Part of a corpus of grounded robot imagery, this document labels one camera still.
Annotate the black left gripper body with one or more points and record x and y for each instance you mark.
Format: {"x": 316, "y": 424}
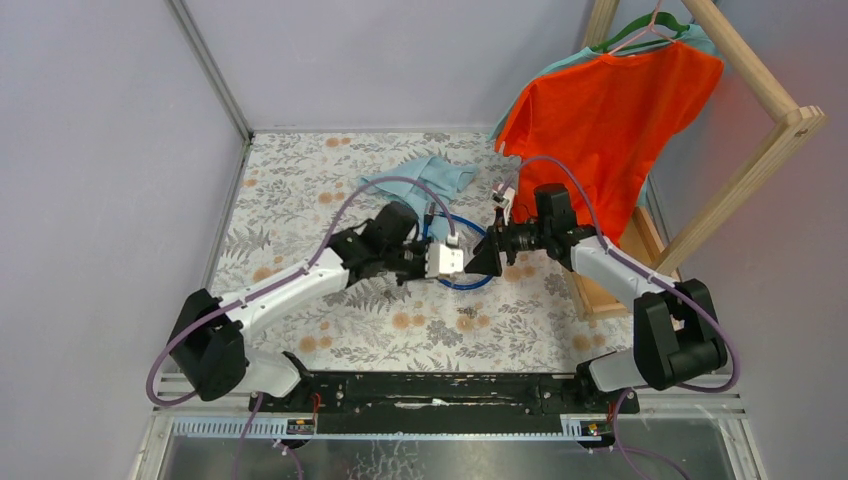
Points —
{"x": 406, "y": 261}

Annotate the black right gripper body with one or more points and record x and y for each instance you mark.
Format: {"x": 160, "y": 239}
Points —
{"x": 522, "y": 236}

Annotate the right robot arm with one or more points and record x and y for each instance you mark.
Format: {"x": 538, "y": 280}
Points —
{"x": 674, "y": 335}

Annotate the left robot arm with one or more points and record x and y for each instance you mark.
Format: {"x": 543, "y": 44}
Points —
{"x": 211, "y": 336}

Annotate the light blue towel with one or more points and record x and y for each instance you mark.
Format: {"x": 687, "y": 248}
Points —
{"x": 435, "y": 172}

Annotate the wooden clothes rack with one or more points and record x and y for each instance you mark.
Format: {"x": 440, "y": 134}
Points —
{"x": 793, "y": 126}

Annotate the orange t-shirt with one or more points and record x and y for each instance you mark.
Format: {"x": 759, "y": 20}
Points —
{"x": 598, "y": 128}

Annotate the pink clothes hanger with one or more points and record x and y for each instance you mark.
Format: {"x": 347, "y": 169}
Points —
{"x": 651, "y": 34}

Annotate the green clothes hanger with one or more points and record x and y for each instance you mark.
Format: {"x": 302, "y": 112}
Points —
{"x": 662, "y": 19}

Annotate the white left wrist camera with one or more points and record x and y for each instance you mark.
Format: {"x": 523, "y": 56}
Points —
{"x": 444, "y": 258}

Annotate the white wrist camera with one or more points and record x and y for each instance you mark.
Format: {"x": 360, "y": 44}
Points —
{"x": 444, "y": 258}
{"x": 503, "y": 198}

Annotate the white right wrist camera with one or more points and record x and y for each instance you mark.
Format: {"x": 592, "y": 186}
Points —
{"x": 503, "y": 198}

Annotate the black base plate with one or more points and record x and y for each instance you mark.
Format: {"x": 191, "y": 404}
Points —
{"x": 459, "y": 395}

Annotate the aluminium slotted rail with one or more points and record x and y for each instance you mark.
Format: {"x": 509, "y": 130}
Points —
{"x": 435, "y": 426}

